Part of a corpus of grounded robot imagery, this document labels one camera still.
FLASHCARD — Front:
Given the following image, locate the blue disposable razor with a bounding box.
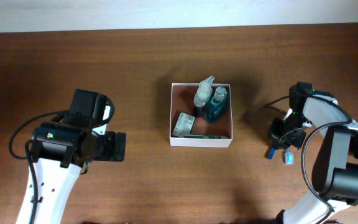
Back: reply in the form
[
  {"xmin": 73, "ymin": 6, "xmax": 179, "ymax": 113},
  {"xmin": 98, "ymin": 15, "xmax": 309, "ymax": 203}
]
[{"xmin": 268, "ymin": 146, "xmax": 277, "ymax": 160}]

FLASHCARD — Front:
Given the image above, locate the blue white toothbrush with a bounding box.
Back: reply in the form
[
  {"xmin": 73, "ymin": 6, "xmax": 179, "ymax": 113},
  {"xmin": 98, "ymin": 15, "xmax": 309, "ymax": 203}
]
[{"xmin": 284, "ymin": 148, "xmax": 294, "ymax": 165}]

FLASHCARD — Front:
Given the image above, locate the green white Dettol soap box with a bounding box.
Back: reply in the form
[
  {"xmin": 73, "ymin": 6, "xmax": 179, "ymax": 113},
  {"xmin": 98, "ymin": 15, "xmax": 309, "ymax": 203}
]
[{"xmin": 172, "ymin": 113, "xmax": 196, "ymax": 138}]

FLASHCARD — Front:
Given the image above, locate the teal Colgate toothpaste tube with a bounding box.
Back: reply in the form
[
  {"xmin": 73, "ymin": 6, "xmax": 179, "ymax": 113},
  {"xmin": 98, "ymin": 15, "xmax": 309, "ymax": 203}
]
[{"xmin": 184, "ymin": 134, "xmax": 227, "ymax": 139}]

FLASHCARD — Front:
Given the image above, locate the teal Listerine mouthwash bottle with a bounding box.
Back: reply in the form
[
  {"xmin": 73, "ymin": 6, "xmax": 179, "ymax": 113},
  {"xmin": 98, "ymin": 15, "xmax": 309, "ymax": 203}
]
[{"xmin": 205, "ymin": 86, "xmax": 227, "ymax": 123}]

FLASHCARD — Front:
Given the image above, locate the clear spray bottle dark liquid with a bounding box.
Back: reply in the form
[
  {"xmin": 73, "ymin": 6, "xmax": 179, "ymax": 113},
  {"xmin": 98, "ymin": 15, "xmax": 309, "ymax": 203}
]
[{"xmin": 193, "ymin": 76, "xmax": 215, "ymax": 118}]

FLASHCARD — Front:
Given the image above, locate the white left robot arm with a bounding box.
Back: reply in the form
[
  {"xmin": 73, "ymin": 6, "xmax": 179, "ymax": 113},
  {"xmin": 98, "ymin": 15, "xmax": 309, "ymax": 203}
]
[{"xmin": 16, "ymin": 89, "xmax": 126, "ymax": 223}]

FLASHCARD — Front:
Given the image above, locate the white box pink interior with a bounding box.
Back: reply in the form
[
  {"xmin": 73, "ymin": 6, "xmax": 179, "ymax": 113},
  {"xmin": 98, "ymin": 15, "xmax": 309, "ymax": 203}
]
[{"xmin": 169, "ymin": 83, "xmax": 234, "ymax": 147}]

